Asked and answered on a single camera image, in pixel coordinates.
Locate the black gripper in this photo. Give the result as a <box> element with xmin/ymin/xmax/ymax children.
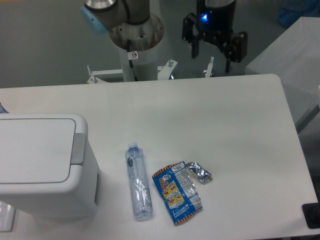
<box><xmin>181</xmin><ymin>0</ymin><xmax>248</xmax><ymax>73</ymax></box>

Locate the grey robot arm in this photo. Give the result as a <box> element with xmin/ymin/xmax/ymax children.
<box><xmin>80</xmin><ymin>0</ymin><xmax>248</xmax><ymax>73</ymax></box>

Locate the white plastic trash can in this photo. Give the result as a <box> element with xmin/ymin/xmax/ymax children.
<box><xmin>0</xmin><ymin>113</ymin><xmax>100</xmax><ymax>218</ymax></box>

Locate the white trash can lid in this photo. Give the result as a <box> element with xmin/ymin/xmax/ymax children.
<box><xmin>0</xmin><ymin>118</ymin><xmax>76</xmax><ymax>184</ymax></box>

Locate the blue object top right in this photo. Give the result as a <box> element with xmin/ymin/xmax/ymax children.
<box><xmin>277</xmin><ymin>0</ymin><xmax>320</xmax><ymax>29</ymax></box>

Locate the white covered side table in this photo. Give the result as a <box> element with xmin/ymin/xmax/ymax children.
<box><xmin>245</xmin><ymin>17</ymin><xmax>320</xmax><ymax>132</ymax></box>

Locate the crumpled silver foil wrapper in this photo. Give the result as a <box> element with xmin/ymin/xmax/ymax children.
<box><xmin>185</xmin><ymin>161</ymin><xmax>213</xmax><ymax>185</ymax></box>

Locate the blue snack wrapper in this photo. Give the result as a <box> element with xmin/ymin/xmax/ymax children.
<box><xmin>152</xmin><ymin>161</ymin><xmax>203</xmax><ymax>225</ymax></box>

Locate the clear empty plastic bottle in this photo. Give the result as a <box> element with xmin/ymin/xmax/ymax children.
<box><xmin>125</xmin><ymin>142</ymin><xmax>153</xmax><ymax>222</ymax></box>

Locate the black device at table edge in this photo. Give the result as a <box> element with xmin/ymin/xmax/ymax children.
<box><xmin>302</xmin><ymin>202</ymin><xmax>320</xmax><ymax>229</ymax></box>

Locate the blue patterned object left edge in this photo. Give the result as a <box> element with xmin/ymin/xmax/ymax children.
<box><xmin>0</xmin><ymin>103</ymin><xmax>9</xmax><ymax>114</ymax></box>

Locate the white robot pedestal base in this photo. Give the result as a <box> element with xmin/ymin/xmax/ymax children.
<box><xmin>86</xmin><ymin>12</ymin><xmax>215</xmax><ymax>85</ymax></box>

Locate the black cable on pedestal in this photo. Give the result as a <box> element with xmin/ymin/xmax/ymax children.
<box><xmin>126</xmin><ymin>39</ymin><xmax>139</xmax><ymax>82</ymax></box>

